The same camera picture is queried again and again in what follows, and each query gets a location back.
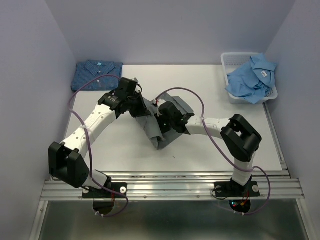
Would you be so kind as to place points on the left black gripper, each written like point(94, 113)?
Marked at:
point(142, 110)

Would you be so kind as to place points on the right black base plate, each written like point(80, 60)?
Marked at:
point(231, 189)

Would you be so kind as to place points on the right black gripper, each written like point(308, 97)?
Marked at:
point(158, 116)

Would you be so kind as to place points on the light blue shirt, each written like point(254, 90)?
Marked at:
point(252, 80)

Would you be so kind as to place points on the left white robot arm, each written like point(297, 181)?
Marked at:
point(71, 160)

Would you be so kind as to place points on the grey long sleeve shirt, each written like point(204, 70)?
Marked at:
point(150, 125)

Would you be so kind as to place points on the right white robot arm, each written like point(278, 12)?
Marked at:
point(240, 138)

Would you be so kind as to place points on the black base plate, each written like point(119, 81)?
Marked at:
point(93, 193)
point(231, 189)

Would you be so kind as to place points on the folded blue checkered shirt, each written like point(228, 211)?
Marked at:
point(109, 73)

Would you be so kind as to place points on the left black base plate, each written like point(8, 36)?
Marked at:
point(93, 193)

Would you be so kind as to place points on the aluminium mounting rail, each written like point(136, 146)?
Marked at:
point(189, 167)

